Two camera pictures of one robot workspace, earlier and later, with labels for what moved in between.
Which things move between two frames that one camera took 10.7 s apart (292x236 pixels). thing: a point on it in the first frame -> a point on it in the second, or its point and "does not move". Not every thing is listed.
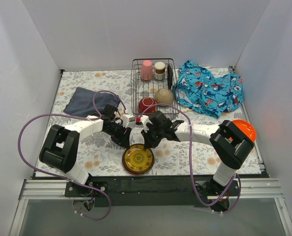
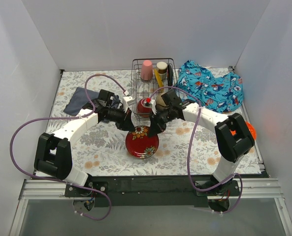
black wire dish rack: (154, 87) does not move
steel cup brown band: (159, 73) does not move
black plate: (169, 76) does not move
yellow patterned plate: (137, 160) -> (158, 78)
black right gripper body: (150, 137) -> (158, 119)
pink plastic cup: (146, 71) does not move
